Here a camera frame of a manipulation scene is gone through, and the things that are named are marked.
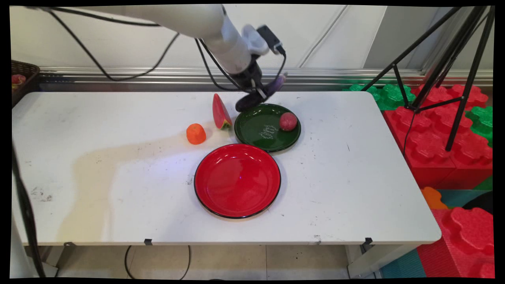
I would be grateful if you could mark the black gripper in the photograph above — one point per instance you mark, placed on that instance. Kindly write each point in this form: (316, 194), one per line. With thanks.
(249, 77)

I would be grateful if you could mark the purple toy eggplant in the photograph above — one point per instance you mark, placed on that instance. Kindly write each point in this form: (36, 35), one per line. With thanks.
(246, 103)

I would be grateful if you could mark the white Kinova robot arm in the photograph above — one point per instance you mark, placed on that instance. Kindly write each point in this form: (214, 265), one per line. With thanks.
(185, 21)

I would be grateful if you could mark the red toy apple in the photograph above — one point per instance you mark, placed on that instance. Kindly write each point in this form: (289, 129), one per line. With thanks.
(288, 121)

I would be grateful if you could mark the dark green enamel plate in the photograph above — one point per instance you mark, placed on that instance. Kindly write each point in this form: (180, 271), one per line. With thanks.
(262, 130)

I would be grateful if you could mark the toy watermelon slice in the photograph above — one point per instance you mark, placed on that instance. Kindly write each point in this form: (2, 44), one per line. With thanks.
(220, 112)

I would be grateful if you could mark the orange toy fruit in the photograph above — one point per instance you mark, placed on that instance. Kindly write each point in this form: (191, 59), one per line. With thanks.
(195, 134)

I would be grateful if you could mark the red enamel plate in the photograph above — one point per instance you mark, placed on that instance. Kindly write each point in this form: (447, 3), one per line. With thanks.
(237, 180)

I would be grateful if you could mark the green foam block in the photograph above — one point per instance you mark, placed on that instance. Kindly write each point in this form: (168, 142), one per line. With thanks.
(481, 122)
(388, 94)

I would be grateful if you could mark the large red foam block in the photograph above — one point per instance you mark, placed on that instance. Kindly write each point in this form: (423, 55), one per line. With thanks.
(430, 138)

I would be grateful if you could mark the black tripod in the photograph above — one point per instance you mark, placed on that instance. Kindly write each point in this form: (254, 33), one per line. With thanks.
(453, 59)

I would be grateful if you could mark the orange foam piece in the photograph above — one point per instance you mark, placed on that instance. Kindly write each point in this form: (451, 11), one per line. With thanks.
(433, 198)

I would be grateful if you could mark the grey table leg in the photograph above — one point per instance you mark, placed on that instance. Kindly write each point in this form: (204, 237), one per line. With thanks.
(375, 260)
(49, 262)

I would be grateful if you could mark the teal foam mat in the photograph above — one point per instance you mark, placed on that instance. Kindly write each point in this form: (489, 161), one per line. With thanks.
(402, 265)

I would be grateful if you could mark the dark woven basket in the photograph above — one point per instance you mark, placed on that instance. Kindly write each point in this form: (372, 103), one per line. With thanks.
(29, 75)

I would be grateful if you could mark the red fruit in basket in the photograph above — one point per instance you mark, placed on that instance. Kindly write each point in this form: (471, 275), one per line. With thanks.
(18, 79)

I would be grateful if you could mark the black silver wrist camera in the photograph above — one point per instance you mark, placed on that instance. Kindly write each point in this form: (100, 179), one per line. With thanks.
(270, 39)

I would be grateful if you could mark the white vented camera mount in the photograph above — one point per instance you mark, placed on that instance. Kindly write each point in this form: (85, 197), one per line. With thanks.
(254, 39)

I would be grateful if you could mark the aluminium wall rail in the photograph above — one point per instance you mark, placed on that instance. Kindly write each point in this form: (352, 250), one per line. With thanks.
(335, 78)

